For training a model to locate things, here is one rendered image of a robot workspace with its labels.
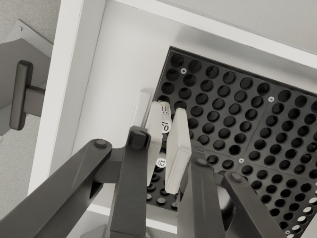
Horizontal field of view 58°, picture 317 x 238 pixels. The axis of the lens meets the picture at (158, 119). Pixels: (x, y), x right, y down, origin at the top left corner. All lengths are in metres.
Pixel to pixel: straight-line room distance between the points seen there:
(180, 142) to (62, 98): 0.14
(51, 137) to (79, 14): 0.12
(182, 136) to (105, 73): 0.20
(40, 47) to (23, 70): 0.98
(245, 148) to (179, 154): 0.17
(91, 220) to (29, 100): 1.28
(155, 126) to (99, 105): 0.20
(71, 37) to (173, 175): 0.15
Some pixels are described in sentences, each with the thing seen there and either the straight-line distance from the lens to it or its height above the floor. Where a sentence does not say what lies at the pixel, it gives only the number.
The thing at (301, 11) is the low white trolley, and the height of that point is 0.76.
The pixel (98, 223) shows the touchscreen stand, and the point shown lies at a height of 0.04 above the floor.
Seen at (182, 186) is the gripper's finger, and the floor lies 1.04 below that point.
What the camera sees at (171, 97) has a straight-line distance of 0.29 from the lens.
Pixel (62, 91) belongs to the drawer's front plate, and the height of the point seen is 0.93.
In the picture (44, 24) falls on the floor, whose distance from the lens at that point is 1.27.
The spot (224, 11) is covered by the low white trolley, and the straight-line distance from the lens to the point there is 0.42.
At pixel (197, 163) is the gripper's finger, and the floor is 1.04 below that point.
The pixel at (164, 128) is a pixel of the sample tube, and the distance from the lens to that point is 0.22.
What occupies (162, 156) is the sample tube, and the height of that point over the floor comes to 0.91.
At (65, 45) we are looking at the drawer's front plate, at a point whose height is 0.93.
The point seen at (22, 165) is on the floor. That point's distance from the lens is 1.54.
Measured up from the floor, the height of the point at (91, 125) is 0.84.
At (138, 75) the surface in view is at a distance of 0.35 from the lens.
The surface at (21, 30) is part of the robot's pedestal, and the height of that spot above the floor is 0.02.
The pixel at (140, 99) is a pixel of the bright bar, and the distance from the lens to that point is 0.35.
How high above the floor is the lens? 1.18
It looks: 68 degrees down
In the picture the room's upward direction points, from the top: 176 degrees counter-clockwise
